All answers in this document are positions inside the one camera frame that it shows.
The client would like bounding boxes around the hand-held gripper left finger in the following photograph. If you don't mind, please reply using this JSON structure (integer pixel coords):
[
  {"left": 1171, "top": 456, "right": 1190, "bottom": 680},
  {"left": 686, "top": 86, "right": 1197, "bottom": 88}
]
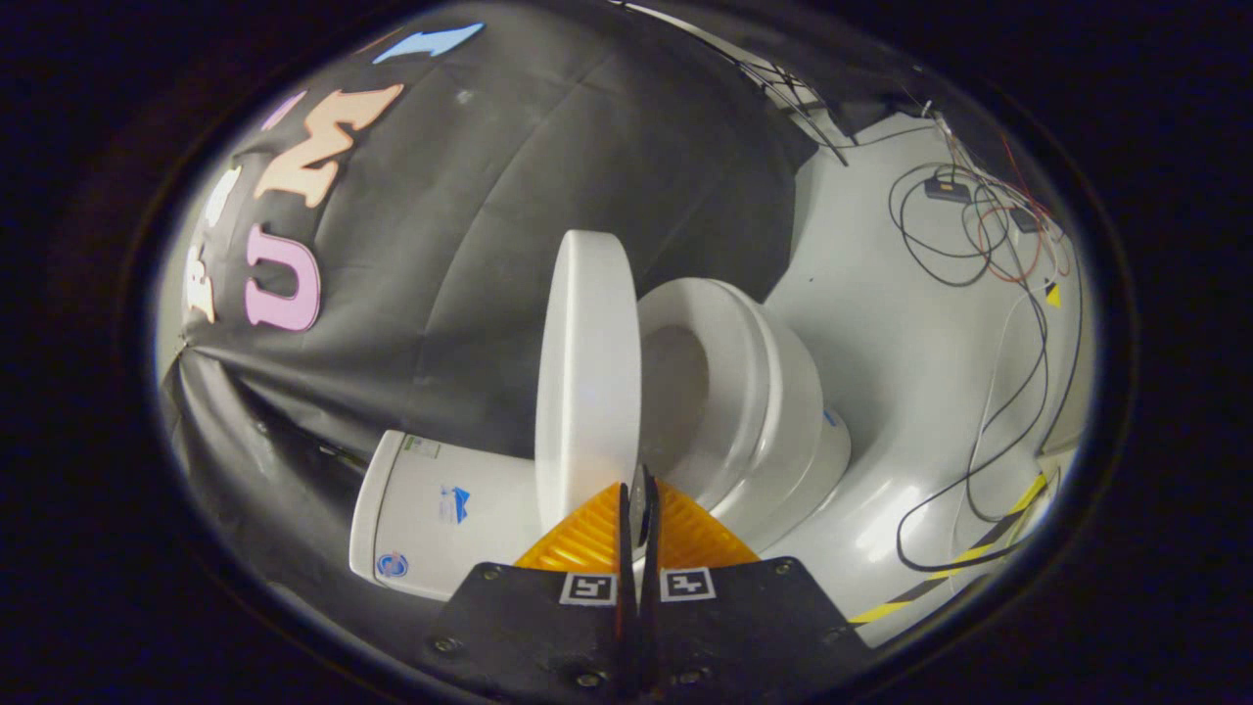
[{"left": 426, "top": 480, "right": 637, "bottom": 702}]

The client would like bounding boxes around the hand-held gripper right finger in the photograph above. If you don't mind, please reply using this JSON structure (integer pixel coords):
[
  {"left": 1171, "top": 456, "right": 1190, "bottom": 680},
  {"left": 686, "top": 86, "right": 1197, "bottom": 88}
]
[{"left": 641, "top": 470, "right": 872, "bottom": 699}]

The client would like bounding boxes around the black round pull tab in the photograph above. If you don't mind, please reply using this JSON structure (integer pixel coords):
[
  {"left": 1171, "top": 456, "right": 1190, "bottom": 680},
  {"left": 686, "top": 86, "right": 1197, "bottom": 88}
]
[{"left": 629, "top": 465, "right": 655, "bottom": 549}]

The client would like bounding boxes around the white toilet lid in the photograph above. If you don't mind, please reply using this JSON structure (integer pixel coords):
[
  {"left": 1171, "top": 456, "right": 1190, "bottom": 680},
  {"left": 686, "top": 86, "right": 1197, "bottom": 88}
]
[{"left": 534, "top": 230, "right": 643, "bottom": 535}]

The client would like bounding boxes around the white ceramic toilet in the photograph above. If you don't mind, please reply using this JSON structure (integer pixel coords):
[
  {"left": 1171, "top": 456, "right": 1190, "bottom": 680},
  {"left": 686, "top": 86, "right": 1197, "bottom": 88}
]
[{"left": 349, "top": 284, "right": 853, "bottom": 601}]

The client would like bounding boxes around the white toilet tank cover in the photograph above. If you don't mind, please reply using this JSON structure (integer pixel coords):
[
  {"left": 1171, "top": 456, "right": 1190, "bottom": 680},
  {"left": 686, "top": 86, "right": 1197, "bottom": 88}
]
[{"left": 349, "top": 431, "right": 408, "bottom": 581}]

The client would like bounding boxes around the yellow and black floor tape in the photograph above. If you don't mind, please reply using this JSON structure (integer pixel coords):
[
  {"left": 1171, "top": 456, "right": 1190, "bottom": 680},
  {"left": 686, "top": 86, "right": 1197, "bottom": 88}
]
[{"left": 850, "top": 470, "right": 1063, "bottom": 626}]

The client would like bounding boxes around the black backdrop cloth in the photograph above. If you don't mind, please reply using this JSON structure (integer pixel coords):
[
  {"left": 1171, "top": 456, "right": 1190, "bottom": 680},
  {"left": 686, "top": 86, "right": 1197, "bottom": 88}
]
[{"left": 157, "top": 0, "right": 941, "bottom": 637}]

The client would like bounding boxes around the long black cable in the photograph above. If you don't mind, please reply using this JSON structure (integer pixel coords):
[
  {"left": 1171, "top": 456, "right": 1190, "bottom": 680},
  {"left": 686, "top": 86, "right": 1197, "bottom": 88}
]
[{"left": 896, "top": 284, "right": 1083, "bottom": 575}]

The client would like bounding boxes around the looped thin black cable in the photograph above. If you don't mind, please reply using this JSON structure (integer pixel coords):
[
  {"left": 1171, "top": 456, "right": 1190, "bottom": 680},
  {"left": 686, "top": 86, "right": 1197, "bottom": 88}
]
[{"left": 889, "top": 162, "right": 1011, "bottom": 289}]

